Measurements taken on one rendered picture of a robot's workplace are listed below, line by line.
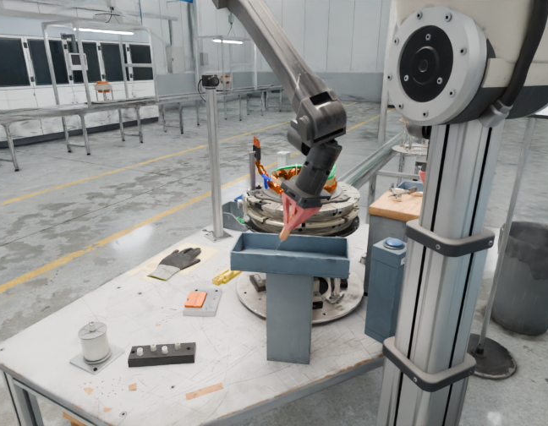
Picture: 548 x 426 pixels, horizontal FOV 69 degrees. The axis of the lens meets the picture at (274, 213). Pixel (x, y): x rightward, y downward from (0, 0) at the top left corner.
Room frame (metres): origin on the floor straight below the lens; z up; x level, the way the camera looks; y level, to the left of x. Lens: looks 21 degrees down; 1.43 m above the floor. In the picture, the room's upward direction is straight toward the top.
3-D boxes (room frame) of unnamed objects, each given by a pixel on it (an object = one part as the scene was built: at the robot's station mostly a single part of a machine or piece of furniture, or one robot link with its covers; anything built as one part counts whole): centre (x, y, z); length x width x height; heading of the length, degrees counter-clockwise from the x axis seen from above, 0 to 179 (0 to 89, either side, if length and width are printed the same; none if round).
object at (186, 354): (0.75, 0.26, 0.79); 0.15 x 0.05 x 0.02; 96
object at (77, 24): (7.36, 2.94, 1.39); 1.56 x 0.82 x 1.29; 153
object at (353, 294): (1.06, -0.08, 0.80); 0.39 x 0.39 x 0.01
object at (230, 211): (1.59, 0.16, 0.82); 0.16 x 0.14 x 0.07; 62
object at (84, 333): (0.76, 0.42, 0.82); 0.06 x 0.06 x 0.07
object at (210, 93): (1.45, 0.22, 1.07); 0.03 x 0.03 x 0.57; 38
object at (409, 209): (1.06, -0.40, 1.05); 0.20 x 0.19 x 0.02; 148
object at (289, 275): (0.78, -0.04, 0.92); 0.25 x 0.11 x 0.28; 82
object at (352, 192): (1.06, -0.08, 1.09); 0.32 x 0.32 x 0.01
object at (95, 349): (0.76, 0.42, 0.82); 0.06 x 0.06 x 0.06
